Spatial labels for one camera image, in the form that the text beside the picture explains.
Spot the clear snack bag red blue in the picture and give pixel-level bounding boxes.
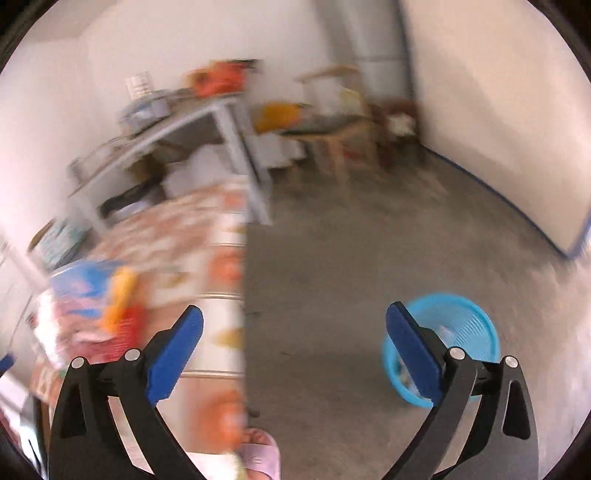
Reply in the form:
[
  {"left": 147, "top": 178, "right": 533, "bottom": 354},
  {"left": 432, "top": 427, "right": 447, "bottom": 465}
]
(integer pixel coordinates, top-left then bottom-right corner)
[{"left": 33, "top": 259, "right": 146, "bottom": 369}]

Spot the blue plastic trash basket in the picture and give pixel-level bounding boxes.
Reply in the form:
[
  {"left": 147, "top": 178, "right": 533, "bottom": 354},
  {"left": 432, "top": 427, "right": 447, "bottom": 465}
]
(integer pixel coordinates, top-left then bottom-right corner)
[{"left": 382, "top": 293, "right": 501, "bottom": 409}]

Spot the pink slipper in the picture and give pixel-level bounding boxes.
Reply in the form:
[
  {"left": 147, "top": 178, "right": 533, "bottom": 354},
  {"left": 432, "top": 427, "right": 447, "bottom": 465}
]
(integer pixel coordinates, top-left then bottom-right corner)
[{"left": 239, "top": 427, "right": 280, "bottom": 480}]

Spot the patterned ginkgo tablecloth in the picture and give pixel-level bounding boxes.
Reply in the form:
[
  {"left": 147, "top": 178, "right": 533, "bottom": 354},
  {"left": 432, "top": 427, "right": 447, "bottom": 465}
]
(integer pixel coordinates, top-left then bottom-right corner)
[{"left": 29, "top": 177, "right": 247, "bottom": 479}]

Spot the wooden chair dark seat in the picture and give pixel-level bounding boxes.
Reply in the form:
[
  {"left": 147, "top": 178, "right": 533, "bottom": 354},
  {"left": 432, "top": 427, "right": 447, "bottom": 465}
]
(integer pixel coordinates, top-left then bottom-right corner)
[{"left": 280, "top": 65, "right": 379, "bottom": 192}]

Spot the white metal side table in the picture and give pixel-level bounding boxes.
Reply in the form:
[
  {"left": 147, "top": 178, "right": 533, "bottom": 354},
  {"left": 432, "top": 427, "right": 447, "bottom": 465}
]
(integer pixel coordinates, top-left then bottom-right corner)
[{"left": 70, "top": 94, "right": 271, "bottom": 236}]

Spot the white mattress blue trim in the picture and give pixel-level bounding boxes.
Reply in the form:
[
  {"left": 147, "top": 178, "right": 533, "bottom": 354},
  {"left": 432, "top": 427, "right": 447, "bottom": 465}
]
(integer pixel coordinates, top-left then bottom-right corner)
[{"left": 401, "top": 1, "right": 590, "bottom": 257}]

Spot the yellow orange bag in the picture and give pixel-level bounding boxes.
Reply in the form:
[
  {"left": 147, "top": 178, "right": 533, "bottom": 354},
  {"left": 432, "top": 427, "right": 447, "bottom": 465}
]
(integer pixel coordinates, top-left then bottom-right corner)
[{"left": 253, "top": 101, "right": 301, "bottom": 134}]

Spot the orange plastic bag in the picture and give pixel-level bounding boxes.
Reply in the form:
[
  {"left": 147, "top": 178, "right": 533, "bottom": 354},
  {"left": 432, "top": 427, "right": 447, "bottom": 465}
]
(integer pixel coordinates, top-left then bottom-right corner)
[{"left": 185, "top": 59, "right": 259, "bottom": 98}]

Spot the grey refrigerator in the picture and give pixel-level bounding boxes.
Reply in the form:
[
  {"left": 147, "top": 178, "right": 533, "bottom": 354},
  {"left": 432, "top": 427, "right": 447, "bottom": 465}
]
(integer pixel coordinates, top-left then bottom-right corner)
[{"left": 318, "top": 0, "right": 412, "bottom": 100}]

